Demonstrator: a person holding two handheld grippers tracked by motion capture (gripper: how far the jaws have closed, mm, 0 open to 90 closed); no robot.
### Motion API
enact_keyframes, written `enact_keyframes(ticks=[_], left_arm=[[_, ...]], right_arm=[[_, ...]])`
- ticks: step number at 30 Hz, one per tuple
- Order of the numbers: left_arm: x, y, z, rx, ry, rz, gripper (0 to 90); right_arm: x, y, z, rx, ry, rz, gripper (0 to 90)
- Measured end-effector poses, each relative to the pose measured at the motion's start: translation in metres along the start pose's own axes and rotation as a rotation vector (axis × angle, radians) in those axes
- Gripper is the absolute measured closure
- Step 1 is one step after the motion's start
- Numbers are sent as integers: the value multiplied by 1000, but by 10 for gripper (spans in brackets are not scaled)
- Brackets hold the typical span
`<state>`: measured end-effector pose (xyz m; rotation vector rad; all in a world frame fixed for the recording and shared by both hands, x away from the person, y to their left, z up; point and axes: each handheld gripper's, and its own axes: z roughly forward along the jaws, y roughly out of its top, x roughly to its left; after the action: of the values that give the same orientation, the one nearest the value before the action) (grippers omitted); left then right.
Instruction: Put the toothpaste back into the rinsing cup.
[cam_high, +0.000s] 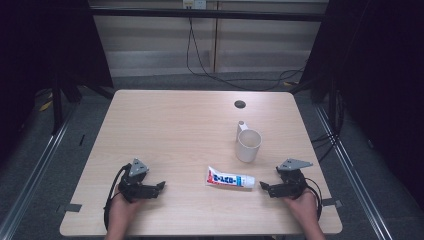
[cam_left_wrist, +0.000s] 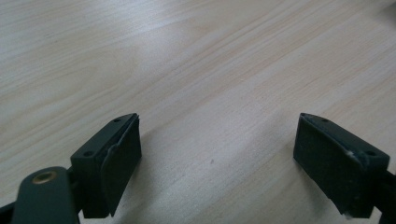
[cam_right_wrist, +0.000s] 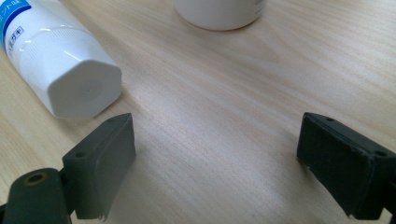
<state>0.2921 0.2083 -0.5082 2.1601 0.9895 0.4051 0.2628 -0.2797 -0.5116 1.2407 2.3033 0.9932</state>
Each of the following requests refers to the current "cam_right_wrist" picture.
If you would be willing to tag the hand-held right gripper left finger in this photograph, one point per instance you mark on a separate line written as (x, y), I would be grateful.
(99, 168)

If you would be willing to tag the white round container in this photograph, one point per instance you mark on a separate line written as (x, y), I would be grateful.
(219, 14)

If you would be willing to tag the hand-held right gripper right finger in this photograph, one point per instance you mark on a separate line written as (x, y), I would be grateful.
(345, 168)

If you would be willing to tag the white tube with blue label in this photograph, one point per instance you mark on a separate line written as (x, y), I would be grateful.
(59, 62)

